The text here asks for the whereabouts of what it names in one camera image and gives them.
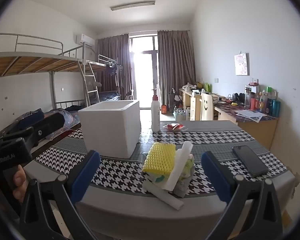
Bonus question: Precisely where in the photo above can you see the metal bed ladder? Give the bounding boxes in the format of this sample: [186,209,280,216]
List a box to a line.
[77,42,100,106]

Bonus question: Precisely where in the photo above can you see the person's left hand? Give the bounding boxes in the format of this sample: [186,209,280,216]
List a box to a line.
[0,165,28,205]

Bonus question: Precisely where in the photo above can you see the dark green long box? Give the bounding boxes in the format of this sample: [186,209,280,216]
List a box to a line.
[232,145,269,178]

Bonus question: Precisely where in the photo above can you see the hanging dark clothes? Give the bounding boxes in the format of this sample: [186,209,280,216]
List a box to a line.
[106,64,122,88]

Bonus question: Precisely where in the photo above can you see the printed papers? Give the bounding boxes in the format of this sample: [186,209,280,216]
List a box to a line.
[235,109,267,123]

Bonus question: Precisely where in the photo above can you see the metal bunk bed with clothes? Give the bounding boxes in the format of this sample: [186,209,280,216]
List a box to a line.
[86,54,123,105]

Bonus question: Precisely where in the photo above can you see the bin with bottles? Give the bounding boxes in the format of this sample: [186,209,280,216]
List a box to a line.
[172,106,187,121]

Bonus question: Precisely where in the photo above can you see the green tissue packet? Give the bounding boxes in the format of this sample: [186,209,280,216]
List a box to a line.
[179,154,196,180]

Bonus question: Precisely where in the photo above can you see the dark folded quilt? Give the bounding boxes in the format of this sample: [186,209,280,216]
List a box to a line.
[16,108,45,131]

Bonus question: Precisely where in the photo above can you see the white foam strip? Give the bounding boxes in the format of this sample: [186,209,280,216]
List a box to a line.
[164,141,193,191]
[143,180,184,210]

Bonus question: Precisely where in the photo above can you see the wooden desk with drawers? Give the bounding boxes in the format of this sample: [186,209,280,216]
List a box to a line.
[179,87,225,121]

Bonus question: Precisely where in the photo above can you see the glass balcony door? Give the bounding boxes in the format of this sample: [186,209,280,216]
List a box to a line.
[129,34,159,109]

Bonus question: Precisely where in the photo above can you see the brown curtain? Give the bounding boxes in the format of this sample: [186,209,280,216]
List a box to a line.
[157,29,197,105]
[96,33,131,101]

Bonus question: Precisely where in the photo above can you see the white air conditioner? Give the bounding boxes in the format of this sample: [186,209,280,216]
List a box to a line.
[76,33,95,47]

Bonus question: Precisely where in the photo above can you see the wooden desk with clutter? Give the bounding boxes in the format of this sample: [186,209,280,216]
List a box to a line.
[214,102,279,151]

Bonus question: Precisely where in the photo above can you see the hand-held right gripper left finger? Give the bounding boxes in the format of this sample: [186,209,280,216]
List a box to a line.
[18,150,102,240]

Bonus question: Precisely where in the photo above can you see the white pump bottle red cap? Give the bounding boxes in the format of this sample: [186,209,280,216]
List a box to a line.
[151,84,161,133]

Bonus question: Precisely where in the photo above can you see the houndstooth tablecloth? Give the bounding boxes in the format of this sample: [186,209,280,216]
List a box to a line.
[24,120,297,240]

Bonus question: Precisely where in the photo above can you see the metal bunk bed wooden slats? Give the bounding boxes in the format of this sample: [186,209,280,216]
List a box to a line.
[0,33,100,133]

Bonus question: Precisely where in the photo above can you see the white foam box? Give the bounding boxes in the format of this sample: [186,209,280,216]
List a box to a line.
[78,100,141,159]

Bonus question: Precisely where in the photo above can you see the dark blue bedding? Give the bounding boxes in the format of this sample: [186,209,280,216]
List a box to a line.
[99,91,122,103]

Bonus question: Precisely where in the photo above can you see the ceiling tube light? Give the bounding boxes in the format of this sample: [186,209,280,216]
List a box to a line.
[110,0,156,12]

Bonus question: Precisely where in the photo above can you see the red snack packet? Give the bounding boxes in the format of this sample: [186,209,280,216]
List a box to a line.
[162,122,184,132]

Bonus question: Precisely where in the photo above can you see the wooden chair smiley backrest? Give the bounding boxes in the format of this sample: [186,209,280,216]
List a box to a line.
[200,92,213,122]

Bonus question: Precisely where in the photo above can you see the black headphones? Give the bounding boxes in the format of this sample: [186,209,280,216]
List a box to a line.
[231,92,246,104]

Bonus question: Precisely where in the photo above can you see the cartoon wall picture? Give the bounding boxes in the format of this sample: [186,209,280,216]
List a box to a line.
[234,52,248,76]

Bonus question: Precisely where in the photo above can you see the blue patterned quilt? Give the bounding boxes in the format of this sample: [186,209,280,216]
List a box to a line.
[44,109,80,140]

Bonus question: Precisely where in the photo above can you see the group of bottles on desk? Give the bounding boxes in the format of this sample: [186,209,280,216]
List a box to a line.
[244,84,282,117]

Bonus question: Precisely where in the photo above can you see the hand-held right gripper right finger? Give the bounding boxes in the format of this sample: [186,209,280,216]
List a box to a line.
[201,151,283,240]

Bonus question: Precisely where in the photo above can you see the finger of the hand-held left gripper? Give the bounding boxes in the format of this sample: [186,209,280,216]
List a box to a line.
[1,112,66,147]

